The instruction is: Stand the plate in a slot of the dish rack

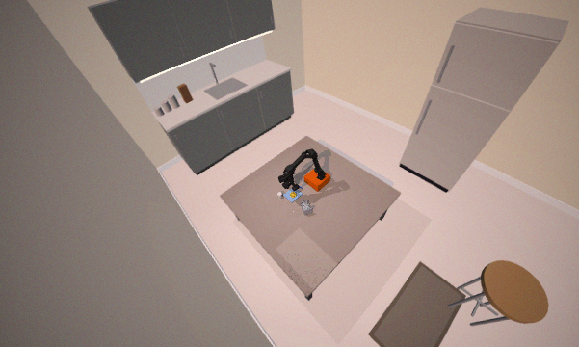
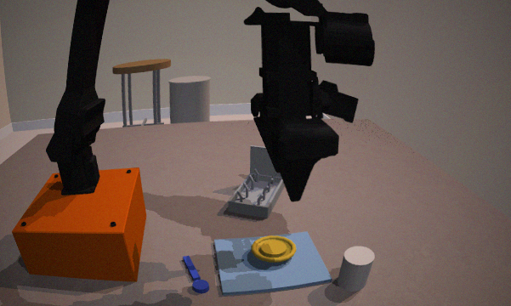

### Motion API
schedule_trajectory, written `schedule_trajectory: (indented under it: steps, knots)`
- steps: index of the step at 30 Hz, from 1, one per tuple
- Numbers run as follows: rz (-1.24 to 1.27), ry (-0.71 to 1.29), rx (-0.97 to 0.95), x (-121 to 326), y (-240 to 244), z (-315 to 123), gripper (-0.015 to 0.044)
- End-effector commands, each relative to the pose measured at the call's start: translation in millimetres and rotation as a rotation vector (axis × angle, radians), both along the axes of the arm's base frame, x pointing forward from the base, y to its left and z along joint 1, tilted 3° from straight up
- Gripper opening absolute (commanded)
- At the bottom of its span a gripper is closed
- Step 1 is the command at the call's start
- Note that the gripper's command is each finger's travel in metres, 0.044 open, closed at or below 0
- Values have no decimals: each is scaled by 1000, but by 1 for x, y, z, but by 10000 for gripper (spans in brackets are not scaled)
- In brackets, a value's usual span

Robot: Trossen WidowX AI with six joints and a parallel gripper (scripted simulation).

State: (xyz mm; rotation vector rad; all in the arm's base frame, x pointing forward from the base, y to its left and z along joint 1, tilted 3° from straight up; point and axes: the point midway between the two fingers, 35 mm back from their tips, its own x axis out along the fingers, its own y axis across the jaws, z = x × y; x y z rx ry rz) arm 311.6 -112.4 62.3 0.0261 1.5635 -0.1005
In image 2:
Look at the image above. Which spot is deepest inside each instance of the grey cylinder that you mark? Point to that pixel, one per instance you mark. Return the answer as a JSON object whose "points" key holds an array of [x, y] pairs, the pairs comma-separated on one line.
{"points": [[355, 268]]}

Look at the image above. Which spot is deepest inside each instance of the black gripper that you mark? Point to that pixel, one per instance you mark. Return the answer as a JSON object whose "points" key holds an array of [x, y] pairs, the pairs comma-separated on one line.
{"points": [[294, 144]]}

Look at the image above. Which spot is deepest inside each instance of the yellow round plate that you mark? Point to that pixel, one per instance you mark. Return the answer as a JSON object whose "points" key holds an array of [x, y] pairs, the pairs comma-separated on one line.
{"points": [[273, 249]]}

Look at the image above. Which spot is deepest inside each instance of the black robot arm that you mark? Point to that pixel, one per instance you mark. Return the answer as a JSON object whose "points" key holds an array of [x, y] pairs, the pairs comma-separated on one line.
{"points": [[342, 38]]}

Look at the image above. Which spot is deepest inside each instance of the grey dish rack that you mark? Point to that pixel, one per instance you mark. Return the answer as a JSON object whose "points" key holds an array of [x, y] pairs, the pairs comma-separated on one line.
{"points": [[259, 192]]}

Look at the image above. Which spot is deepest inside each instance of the light blue flat mat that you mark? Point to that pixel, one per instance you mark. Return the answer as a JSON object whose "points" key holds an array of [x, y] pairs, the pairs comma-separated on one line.
{"points": [[242, 273]]}

